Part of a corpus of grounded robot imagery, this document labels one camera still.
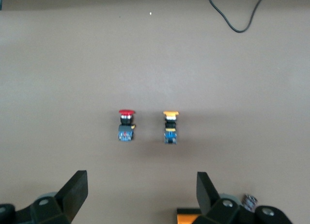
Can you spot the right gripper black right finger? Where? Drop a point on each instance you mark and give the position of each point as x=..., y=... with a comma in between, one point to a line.
x=210, y=204

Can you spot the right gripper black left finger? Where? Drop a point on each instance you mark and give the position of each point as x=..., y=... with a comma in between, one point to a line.
x=70, y=199

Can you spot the red mushroom push button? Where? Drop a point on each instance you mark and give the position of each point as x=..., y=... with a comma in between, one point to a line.
x=126, y=127

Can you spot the yellow mushroom push button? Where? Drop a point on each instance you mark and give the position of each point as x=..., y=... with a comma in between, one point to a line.
x=170, y=129

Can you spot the orange button enclosure box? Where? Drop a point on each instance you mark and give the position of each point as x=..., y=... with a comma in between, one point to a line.
x=187, y=218

